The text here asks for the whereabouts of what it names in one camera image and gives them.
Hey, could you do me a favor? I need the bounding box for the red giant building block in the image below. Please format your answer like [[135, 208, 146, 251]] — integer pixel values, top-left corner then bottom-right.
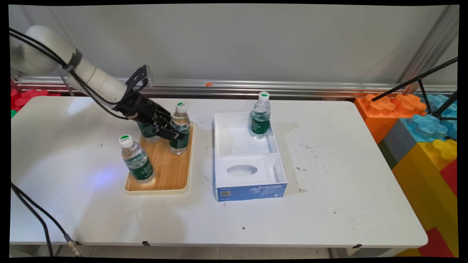
[[439, 159, 458, 198], [10, 89, 61, 112], [418, 227, 454, 258]]

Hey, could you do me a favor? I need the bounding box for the grey giant building block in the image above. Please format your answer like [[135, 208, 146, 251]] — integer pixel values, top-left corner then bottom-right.
[[378, 119, 418, 169]]

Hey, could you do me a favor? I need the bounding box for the white and blue cardboard box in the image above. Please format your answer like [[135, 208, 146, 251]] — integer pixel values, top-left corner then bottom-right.
[[214, 111, 287, 202]]

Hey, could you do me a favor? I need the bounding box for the green label water bottle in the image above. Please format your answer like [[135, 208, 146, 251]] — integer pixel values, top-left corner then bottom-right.
[[137, 122, 161, 144], [169, 102, 191, 155], [250, 91, 271, 140], [118, 135, 156, 184]]

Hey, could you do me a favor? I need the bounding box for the plain black cable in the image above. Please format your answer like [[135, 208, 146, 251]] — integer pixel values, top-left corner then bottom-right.
[[11, 186, 54, 257]]

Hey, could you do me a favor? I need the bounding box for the aluminium rail along wall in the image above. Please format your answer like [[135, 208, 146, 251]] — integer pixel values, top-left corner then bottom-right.
[[15, 76, 457, 99]]

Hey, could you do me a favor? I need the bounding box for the yellow giant building block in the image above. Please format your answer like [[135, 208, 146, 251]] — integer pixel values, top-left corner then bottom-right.
[[391, 140, 458, 256]]

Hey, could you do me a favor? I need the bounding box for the black tripod stand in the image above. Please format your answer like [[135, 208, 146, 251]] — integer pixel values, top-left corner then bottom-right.
[[371, 57, 458, 141]]

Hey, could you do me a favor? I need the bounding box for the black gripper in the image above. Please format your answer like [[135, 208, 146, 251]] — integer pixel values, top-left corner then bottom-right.
[[115, 93, 186, 142]]

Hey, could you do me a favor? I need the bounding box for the black cable with metal connector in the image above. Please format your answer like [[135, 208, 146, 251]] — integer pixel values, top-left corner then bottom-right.
[[11, 182, 82, 258]]

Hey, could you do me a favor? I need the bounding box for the black cable bundle on arm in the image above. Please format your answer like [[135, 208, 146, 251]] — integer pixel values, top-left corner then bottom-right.
[[9, 28, 150, 121]]

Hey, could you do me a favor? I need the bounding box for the bamboo tray with cream rim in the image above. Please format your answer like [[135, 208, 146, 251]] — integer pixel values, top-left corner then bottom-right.
[[124, 120, 195, 196]]

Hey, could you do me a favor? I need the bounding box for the orange giant building block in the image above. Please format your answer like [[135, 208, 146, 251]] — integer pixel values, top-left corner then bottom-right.
[[354, 94, 427, 145]]

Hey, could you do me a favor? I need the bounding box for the light blue giant building block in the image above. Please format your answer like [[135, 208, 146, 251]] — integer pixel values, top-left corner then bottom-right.
[[400, 94, 458, 143]]

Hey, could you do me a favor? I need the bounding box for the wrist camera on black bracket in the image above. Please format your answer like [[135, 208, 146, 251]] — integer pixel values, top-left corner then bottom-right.
[[126, 65, 154, 96]]

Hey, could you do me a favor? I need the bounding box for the black strap around arm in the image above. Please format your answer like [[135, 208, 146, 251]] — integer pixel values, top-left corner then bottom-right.
[[63, 49, 83, 72]]

